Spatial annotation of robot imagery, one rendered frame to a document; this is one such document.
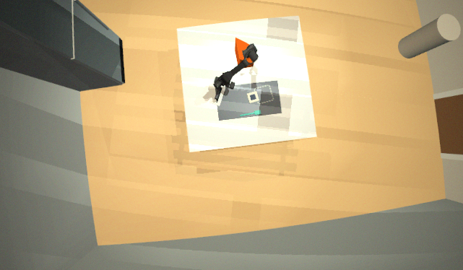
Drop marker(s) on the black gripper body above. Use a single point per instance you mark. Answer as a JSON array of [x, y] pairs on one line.
[[232, 84]]

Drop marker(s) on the teal flat trowel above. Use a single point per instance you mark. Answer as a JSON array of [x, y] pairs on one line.
[[256, 112]]

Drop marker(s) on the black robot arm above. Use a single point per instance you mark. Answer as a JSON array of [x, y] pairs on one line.
[[226, 77]]

